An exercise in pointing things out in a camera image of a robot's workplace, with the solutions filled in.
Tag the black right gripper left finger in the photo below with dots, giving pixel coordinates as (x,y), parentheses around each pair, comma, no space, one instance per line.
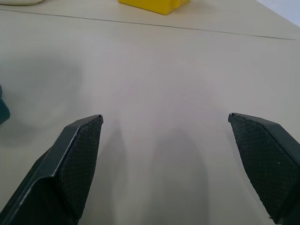
(70,168)

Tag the white rounded object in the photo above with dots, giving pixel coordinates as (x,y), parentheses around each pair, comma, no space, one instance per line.
(20,2)

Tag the yellow plastic block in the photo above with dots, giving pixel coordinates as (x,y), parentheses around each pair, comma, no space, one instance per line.
(155,5)

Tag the dark teal object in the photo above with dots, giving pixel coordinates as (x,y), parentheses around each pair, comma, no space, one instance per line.
(3,110)

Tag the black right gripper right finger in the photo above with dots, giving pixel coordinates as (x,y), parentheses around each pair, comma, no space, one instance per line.
(264,159)

